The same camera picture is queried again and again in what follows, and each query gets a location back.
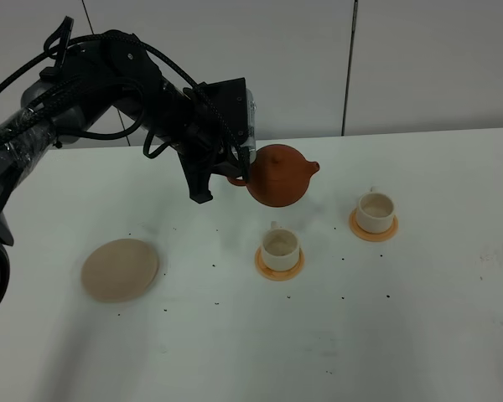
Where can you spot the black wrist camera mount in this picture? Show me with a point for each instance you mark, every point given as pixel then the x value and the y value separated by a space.
pixel 237 107

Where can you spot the far orange saucer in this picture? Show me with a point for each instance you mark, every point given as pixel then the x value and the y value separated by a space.
pixel 371 237

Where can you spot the near orange saucer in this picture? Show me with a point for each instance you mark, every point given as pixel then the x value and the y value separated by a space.
pixel 272 275

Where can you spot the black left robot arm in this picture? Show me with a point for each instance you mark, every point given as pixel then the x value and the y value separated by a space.
pixel 86 79

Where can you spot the brown clay teapot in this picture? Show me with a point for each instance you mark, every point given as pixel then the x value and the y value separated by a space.
pixel 279 176

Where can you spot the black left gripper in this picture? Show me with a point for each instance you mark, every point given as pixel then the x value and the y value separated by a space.
pixel 188 122

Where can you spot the beige round teapot coaster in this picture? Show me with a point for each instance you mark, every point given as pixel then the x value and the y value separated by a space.
pixel 119 271

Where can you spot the white teacup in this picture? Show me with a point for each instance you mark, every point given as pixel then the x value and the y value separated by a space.
pixel 375 211
pixel 280 248

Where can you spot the orange saucer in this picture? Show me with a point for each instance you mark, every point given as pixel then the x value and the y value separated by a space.
pixel 272 275
pixel 371 237

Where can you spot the near white teacup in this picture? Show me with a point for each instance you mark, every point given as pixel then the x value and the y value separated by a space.
pixel 280 248

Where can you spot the far white teacup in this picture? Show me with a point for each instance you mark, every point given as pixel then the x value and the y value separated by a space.
pixel 375 211

